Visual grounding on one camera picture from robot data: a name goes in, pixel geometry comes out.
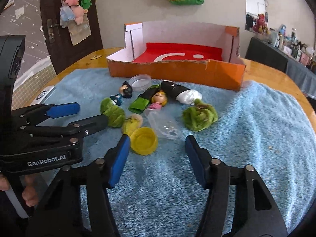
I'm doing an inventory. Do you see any clear plastic pouch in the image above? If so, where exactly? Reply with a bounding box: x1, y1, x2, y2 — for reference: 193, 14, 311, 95
68, 17, 92, 46

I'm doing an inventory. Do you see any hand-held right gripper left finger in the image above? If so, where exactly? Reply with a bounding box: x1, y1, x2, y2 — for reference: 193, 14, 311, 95
27, 135, 131, 237

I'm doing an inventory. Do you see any black and white cloth bundle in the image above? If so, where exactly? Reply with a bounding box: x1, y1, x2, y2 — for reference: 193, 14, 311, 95
160, 80, 202, 105

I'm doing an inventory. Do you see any yellow-green fuzzy toy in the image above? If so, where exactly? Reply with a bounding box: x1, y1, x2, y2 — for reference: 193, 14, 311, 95
122, 114, 144, 137

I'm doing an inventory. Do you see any person's left hand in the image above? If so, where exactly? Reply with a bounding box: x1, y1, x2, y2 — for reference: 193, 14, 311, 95
0, 173, 41, 208

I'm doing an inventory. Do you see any row of bottles and boxes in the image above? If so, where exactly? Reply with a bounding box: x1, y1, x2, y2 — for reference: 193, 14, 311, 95
268, 25, 316, 72

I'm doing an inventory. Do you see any green foil packet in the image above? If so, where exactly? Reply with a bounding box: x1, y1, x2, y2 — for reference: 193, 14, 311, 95
128, 84, 161, 114

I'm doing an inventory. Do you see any pink rabbit plush toy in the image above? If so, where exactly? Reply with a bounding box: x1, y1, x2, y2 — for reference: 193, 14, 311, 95
252, 13, 268, 34

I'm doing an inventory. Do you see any side table with dark cloth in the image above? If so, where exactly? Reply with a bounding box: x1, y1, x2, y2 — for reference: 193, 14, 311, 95
244, 37, 316, 97

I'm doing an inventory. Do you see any metal door handle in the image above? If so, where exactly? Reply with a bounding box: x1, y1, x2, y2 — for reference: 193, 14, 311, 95
46, 18, 60, 43

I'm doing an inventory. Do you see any white electronic device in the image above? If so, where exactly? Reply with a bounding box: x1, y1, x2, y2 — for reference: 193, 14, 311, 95
33, 85, 55, 105

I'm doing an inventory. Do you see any green yarn ball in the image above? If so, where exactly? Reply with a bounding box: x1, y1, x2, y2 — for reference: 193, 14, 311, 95
182, 99, 219, 132
100, 97, 125, 128

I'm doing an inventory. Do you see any black-haired doll figurine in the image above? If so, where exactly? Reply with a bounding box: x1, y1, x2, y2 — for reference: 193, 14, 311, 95
110, 81, 134, 106

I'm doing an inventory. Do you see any clear plastic box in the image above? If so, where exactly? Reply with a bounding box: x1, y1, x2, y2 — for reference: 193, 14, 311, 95
146, 109, 184, 140

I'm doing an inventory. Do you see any blue fluffy towel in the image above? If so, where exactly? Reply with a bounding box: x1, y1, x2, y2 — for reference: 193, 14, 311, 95
37, 68, 316, 237

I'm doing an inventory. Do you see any blue toy in plastic bag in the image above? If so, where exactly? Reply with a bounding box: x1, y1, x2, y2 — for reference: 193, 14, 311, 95
60, 4, 74, 27

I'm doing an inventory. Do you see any wall mirror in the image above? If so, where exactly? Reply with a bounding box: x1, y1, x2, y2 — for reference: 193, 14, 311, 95
245, 0, 269, 34

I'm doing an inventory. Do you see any orange cardboard box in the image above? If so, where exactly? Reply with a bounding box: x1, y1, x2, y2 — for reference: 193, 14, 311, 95
107, 21, 247, 91

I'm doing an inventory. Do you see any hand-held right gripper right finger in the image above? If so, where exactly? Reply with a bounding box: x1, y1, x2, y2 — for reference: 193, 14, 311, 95
185, 134, 289, 237

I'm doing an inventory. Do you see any blonde doll figurine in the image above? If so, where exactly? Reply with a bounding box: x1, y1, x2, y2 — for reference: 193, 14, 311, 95
146, 90, 169, 111

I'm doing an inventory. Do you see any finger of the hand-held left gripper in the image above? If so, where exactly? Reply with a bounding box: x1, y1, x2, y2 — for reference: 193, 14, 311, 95
11, 102, 81, 126
20, 114, 109, 144

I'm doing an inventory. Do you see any yellow bottle cap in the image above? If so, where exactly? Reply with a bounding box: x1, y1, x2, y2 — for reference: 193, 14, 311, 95
130, 127, 158, 155

